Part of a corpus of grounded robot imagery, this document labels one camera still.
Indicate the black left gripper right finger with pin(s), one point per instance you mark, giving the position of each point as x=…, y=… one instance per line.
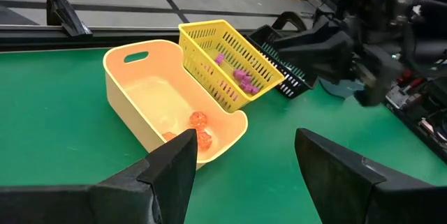
x=331, y=175

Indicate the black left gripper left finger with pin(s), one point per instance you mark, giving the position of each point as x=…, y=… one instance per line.
x=174, y=168

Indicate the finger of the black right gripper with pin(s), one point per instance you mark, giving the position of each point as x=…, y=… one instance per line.
x=324, y=60
x=314, y=32

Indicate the black plastic basket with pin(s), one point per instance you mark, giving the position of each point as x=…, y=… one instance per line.
x=293, y=81

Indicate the small purple foam decoration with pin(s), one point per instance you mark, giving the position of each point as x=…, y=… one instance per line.
x=255, y=90
x=247, y=78
x=239, y=74
x=219, y=58
x=248, y=87

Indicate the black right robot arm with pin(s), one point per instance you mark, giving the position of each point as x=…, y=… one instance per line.
x=384, y=0

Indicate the orange plastic basket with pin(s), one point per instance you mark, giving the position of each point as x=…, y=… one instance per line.
x=157, y=95

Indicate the yellow plastic basket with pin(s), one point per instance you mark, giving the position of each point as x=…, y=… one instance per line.
x=209, y=32

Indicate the green table mat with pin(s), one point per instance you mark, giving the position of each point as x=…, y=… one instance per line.
x=52, y=130

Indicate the black curved frame bracket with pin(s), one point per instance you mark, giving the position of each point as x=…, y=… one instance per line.
x=288, y=18
x=64, y=14

